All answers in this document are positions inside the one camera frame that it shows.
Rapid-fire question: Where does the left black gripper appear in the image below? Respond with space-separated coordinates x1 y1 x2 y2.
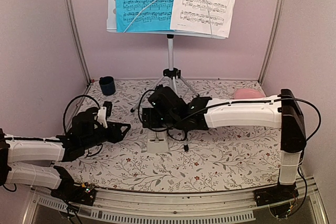
81 121 131 150

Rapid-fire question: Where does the white metronome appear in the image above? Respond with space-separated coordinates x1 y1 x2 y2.
147 130 169 154

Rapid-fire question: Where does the light blue music stand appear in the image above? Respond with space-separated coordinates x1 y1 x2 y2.
106 0 242 153

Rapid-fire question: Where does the white sheet music page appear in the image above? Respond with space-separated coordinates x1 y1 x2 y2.
170 0 235 38

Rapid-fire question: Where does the blue sheet music page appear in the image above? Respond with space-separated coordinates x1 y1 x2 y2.
115 0 174 33

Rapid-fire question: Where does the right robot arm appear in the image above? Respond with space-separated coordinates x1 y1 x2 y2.
138 86 307 201

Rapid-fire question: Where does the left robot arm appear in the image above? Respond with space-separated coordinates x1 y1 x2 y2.
1 106 131 200

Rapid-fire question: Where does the dark blue cup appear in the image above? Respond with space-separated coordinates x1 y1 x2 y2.
99 76 116 96

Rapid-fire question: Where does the pink plate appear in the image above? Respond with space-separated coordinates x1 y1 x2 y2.
234 88 265 99

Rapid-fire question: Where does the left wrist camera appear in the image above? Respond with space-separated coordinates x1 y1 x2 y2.
97 101 112 129

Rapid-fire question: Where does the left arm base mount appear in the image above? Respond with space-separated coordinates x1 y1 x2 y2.
50 180 97 206

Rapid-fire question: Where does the front aluminium rail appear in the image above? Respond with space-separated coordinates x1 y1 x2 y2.
28 176 323 222

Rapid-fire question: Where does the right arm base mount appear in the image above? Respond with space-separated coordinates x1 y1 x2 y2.
253 183 299 206

